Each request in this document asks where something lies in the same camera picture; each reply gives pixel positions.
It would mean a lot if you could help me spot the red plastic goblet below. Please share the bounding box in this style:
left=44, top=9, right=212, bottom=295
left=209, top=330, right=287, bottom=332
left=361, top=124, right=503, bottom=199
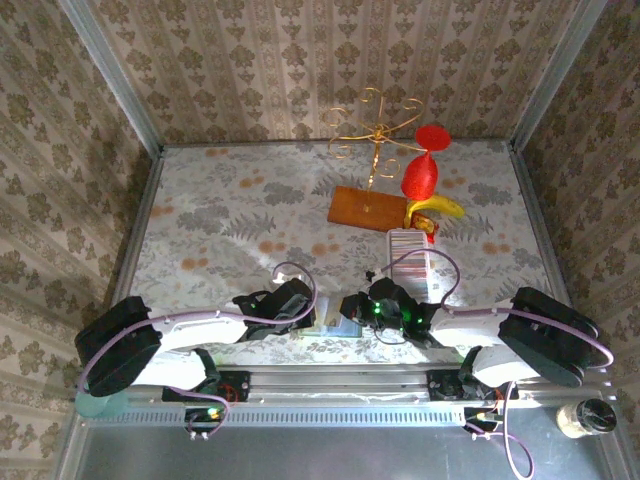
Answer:
left=400, top=124, right=453, bottom=200

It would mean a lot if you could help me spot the thin black wire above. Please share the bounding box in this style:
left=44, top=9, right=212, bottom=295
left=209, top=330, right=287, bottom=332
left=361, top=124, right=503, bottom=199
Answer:
left=374, top=324, right=409, bottom=346

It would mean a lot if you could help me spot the small electronics board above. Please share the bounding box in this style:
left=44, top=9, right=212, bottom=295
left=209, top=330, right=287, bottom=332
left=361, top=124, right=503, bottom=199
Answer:
left=462, top=405, right=503, bottom=434
left=184, top=405, right=225, bottom=434

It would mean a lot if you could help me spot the wooden stand base board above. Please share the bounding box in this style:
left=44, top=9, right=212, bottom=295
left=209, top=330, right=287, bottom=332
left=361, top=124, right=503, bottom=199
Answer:
left=327, top=185, right=409, bottom=235

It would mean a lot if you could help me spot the glass jar dark lid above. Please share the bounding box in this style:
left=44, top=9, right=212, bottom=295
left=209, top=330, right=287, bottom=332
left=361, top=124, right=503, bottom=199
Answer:
left=557, top=398, right=619, bottom=440

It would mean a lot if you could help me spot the translucent green cup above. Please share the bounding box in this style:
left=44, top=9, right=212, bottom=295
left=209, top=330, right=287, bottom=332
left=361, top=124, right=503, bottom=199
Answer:
left=74, top=389, right=129, bottom=420

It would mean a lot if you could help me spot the purple board cable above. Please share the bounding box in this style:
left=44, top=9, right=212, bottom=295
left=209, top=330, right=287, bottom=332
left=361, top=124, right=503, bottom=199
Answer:
left=492, top=379, right=535, bottom=480
left=187, top=398, right=232, bottom=442

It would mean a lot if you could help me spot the floral patterned tablecloth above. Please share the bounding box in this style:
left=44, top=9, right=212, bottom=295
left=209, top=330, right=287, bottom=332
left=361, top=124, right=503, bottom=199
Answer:
left=112, top=141, right=571, bottom=366

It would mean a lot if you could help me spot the yellow banana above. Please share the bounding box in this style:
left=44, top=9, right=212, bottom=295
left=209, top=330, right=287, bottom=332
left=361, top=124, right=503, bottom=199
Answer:
left=403, top=194, right=466, bottom=226

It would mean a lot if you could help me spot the aluminium frame post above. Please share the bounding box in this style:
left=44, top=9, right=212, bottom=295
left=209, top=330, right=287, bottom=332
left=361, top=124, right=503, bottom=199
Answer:
left=57, top=0, right=165, bottom=157
left=508, top=0, right=600, bottom=151

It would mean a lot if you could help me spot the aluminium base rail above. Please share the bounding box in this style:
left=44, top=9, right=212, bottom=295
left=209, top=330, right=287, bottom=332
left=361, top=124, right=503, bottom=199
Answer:
left=248, top=367, right=431, bottom=404

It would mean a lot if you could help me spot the gold wire curl stand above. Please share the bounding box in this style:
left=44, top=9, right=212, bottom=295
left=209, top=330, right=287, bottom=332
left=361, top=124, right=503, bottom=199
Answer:
left=322, top=87, right=426, bottom=211

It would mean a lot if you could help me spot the slotted aluminium cable duct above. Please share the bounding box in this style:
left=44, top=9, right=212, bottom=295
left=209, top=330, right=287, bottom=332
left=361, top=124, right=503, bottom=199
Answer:
left=82, top=403, right=466, bottom=427

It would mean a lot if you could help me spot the red snack packet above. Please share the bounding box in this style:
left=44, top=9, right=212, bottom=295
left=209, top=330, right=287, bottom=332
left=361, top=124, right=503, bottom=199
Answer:
left=408, top=212, right=440, bottom=245

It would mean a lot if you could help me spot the aluminium table edge rail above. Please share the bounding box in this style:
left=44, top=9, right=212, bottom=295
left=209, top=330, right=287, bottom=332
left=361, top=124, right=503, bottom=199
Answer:
left=54, top=148, right=166, bottom=480
left=508, top=144, right=636, bottom=480

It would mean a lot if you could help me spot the white tray of cards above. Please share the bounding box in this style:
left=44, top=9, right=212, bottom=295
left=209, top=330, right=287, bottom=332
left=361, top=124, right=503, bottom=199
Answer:
left=385, top=228, right=435, bottom=296

